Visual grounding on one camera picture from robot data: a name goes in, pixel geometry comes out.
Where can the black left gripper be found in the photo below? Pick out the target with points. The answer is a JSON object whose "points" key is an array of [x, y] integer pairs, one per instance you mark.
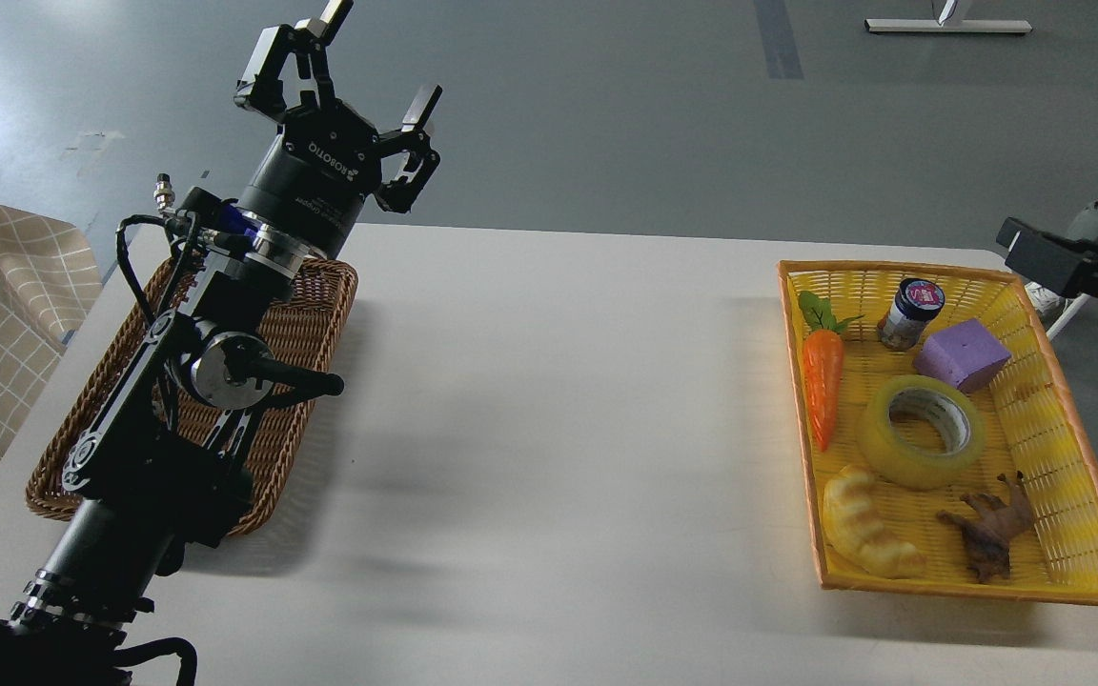
{"points": [[312, 183]]}

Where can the yellow tape roll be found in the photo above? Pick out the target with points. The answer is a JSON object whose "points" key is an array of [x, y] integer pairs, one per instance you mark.
{"points": [[920, 433]]}

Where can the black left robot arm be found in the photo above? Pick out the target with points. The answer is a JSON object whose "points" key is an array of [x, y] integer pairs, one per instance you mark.
{"points": [[162, 463]]}

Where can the orange toy carrot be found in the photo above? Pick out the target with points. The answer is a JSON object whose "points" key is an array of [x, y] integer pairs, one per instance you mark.
{"points": [[822, 360]]}

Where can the white stand base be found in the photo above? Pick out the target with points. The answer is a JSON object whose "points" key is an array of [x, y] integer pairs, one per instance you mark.
{"points": [[949, 17]]}

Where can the small dark jar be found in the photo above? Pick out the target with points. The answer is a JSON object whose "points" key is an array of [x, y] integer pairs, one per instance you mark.
{"points": [[916, 303]]}

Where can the toy croissant bread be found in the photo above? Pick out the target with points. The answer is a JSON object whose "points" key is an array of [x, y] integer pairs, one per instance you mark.
{"points": [[856, 530]]}

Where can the purple foam block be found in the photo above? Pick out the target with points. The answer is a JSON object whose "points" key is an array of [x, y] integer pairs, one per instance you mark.
{"points": [[966, 356]]}

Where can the yellow plastic basket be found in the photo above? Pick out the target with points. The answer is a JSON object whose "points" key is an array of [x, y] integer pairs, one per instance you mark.
{"points": [[1032, 427]]}

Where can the brown toy animal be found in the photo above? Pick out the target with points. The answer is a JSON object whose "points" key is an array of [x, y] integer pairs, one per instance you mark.
{"points": [[987, 537]]}

